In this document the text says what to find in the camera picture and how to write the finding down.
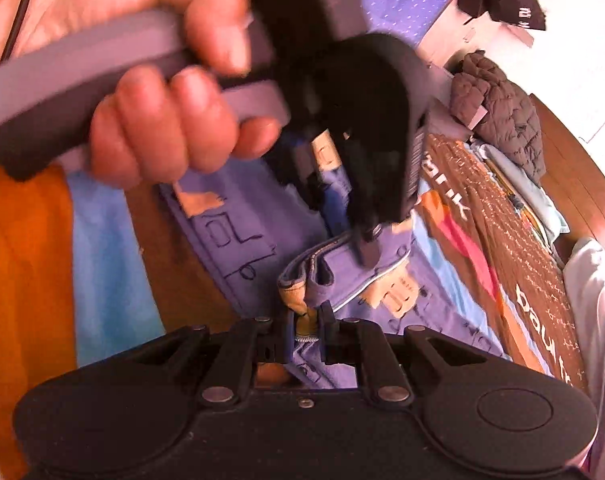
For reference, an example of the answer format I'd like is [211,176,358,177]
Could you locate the blue printed children's pants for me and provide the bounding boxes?
[157,129,509,391]

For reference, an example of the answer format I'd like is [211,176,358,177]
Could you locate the person's left hand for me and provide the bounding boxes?
[0,0,281,188]

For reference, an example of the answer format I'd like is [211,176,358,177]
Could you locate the blue cartoon curtain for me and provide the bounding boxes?
[359,0,484,49]

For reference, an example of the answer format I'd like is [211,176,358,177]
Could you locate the grey bedside cabinet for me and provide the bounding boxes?
[417,0,497,140]

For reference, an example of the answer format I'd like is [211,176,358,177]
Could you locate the colourful paul frank bedspread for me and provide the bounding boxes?
[0,136,588,479]

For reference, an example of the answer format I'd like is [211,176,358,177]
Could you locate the grey duvet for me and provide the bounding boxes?
[563,238,605,479]

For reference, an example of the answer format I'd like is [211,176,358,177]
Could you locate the brown quilted jacket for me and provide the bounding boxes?
[462,51,545,183]

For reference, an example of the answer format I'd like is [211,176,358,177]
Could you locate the light blue pillow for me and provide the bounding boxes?
[471,141,571,242]

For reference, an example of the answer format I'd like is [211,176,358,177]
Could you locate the brown wooden headboard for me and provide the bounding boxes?
[531,96,605,260]

